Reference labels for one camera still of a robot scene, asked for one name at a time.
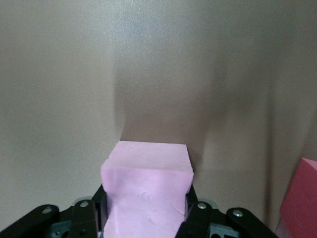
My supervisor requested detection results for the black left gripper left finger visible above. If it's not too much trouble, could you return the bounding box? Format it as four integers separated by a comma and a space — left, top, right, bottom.
71, 184, 108, 238

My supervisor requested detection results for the red foam block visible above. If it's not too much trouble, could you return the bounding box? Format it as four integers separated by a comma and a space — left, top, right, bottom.
279, 157, 317, 238

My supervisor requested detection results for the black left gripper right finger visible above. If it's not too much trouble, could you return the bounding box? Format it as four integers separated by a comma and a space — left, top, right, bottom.
176, 187, 219, 238

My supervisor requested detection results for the black wrist mount bracket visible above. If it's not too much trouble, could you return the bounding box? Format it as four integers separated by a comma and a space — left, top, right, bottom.
0, 203, 277, 238

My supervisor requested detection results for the large table cover sheet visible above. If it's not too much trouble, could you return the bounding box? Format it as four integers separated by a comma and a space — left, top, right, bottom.
0, 0, 317, 238

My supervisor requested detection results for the mauve pink foam block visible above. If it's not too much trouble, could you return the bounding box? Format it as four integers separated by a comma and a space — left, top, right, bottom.
275, 215, 290, 238

